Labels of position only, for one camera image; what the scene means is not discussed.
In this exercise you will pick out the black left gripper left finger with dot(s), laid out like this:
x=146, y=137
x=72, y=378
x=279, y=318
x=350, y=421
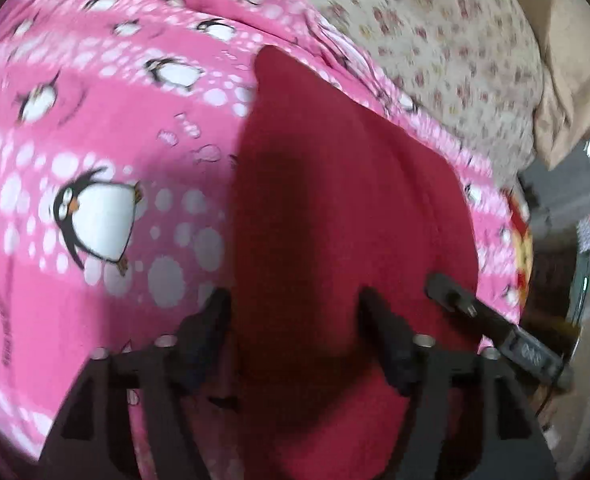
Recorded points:
x=92, y=436

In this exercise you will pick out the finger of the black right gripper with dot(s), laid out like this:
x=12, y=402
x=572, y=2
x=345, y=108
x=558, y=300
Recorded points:
x=521, y=349

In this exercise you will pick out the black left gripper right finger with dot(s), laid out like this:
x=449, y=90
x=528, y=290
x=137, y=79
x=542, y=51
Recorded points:
x=466, y=419

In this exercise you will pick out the dark red garment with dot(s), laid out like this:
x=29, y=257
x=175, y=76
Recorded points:
x=329, y=197

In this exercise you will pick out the red yellow floral bedsheet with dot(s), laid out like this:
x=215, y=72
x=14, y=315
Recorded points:
x=522, y=244

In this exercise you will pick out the beige curtain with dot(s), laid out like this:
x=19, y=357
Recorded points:
x=562, y=118

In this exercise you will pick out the floral quilt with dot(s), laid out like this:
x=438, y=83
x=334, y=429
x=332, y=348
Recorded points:
x=473, y=64

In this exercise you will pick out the pink penguin blanket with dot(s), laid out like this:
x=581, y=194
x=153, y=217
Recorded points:
x=119, y=122

